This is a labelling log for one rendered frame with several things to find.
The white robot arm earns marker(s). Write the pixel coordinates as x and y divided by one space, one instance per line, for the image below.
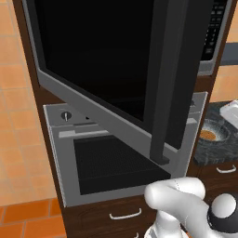
173 198

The grey microwave door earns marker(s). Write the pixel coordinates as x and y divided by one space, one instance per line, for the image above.
93 55

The golden brown waffle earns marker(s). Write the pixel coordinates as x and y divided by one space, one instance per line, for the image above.
208 134

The grey microwave oven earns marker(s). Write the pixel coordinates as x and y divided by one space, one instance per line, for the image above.
217 28

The silver oven knob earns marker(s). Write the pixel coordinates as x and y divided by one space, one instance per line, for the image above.
65 116

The silver built-in oven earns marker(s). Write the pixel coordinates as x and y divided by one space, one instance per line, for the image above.
65 173

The dark wood tall cabinet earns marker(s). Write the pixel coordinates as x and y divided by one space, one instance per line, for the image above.
40 99

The dark wood drawer front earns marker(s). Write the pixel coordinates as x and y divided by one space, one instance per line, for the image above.
223 182
89 221

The white rectangular tray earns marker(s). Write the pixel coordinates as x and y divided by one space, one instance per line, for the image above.
231 113

